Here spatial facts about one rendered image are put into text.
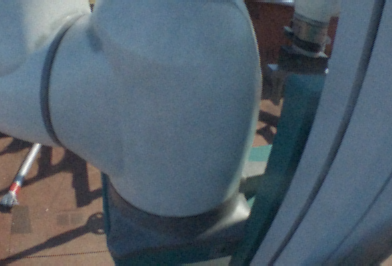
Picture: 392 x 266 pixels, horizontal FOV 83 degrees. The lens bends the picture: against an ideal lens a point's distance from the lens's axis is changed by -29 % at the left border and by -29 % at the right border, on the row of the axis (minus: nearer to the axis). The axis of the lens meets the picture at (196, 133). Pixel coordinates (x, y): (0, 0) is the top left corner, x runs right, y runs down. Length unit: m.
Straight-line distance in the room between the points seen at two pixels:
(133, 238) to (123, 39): 0.21
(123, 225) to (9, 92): 0.19
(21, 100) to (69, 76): 0.07
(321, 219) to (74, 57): 0.22
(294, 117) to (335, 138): 0.05
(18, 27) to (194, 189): 0.23
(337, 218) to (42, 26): 0.29
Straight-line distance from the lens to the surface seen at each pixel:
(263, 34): 2.25
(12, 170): 1.66
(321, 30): 0.66
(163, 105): 0.20
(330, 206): 0.19
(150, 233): 0.32
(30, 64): 0.27
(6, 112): 0.30
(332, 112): 0.17
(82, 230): 1.25
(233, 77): 0.21
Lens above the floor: 1.01
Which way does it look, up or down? 37 degrees down
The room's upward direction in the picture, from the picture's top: 5 degrees clockwise
